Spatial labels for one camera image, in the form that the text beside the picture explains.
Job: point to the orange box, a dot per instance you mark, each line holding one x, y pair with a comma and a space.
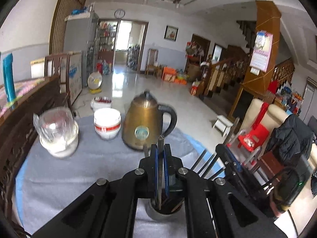
169, 74

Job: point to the round wall clock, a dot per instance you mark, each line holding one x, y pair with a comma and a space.
119, 14

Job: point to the dark wooden sideboard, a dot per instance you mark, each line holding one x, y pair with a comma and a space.
18, 133

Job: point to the white bowl with plastic bag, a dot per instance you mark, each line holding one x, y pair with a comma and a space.
58, 131

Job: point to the blue thermos bottle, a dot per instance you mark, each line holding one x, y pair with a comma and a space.
8, 79

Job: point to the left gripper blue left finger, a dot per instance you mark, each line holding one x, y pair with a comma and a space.
150, 165

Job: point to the black jacket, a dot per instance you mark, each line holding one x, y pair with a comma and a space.
292, 139

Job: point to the grey refrigerator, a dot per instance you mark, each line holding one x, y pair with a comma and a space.
80, 35

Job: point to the wooden chair far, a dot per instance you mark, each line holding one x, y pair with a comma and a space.
152, 62

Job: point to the dark grey utensil cup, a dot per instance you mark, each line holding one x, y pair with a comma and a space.
170, 209

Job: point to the wall calendar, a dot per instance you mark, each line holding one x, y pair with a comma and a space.
262, 50

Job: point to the golden electric kettle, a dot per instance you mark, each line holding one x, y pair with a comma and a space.
145, 120

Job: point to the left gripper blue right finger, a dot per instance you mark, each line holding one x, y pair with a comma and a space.
171, 165

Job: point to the framed flower picture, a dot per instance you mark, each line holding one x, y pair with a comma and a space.
171, 33

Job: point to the right hand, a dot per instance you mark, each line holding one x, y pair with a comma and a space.
278, 204

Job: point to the red plastic chair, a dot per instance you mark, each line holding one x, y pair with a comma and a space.
253, 140

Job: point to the stacked red white bowls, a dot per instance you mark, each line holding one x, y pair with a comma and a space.
107, 122

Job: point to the white small stool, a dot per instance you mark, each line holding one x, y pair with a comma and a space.
223, 125

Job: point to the small white fan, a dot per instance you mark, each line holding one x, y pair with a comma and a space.
94, 82

